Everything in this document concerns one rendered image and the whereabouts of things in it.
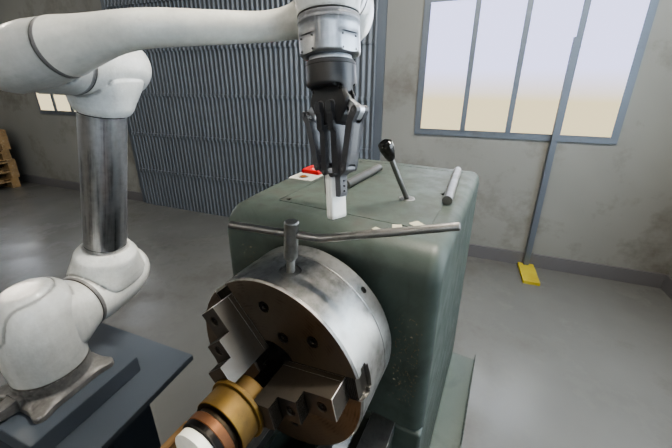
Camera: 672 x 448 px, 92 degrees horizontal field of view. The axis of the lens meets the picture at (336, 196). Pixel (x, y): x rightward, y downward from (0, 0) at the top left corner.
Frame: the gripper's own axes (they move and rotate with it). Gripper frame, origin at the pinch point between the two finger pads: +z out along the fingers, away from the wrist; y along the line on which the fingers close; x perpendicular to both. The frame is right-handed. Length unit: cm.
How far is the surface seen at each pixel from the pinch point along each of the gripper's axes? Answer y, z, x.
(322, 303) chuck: 4.0, 14.2, -7.0
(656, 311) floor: 30, 121, 266
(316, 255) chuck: -3.9, 10.6, -1.5
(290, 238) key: -0.8, 5.1, -8.5
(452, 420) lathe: -3, 78, 47
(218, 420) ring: 1.0, 25.3, -22.2
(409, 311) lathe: 7.5, 20.9, 9.2
